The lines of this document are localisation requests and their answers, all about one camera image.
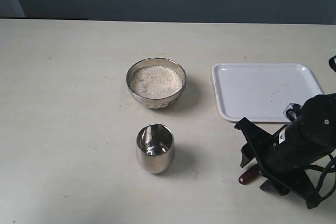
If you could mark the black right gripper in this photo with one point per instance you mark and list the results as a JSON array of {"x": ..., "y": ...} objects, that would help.
[{"x": 296, "y": 158}]

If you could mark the dark brown wooden spoon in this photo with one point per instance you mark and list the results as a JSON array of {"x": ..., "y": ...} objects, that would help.
[{"x": 249, "y": 175}]

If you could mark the steel cup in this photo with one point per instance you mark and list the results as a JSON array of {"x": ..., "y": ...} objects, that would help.
[{"x": 155, "y": 150}]

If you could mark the white plastic tray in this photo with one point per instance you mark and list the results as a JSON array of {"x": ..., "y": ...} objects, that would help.
[{"x": 261, "y": 91}]

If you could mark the steel bowl of rice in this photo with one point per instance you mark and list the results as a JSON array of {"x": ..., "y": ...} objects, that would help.
[{"x": 156, "y": 83}]

